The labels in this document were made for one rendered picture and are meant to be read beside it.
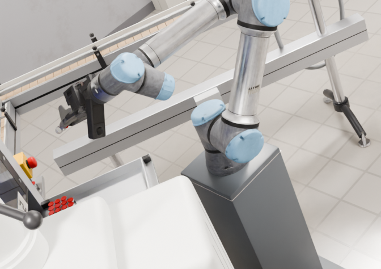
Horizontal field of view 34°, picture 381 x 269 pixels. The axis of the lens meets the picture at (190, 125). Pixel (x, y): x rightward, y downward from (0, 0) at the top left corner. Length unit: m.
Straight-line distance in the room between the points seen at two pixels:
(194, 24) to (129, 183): 0.58
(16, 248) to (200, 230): 0.23
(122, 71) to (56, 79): 1.21
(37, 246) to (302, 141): 2.57
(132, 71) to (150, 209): 0.74
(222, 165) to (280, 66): 1.05
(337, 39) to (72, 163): 1.38
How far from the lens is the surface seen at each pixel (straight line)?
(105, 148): 2.98
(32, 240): 0.83
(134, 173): 2.07
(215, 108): 1.93
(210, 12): 1.81
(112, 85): 1.60
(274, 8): 1.73
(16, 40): 4.61
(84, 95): 1.72
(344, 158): 3.13
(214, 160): 2.02
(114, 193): 2.04
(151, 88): 1.63
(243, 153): 1.84
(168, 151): 3.58
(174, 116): 2.94
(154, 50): 1.75
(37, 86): 2.77
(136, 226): 0.86
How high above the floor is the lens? 2.11
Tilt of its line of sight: 35 degrees down
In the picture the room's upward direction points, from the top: 25 degrees counter-clockwise
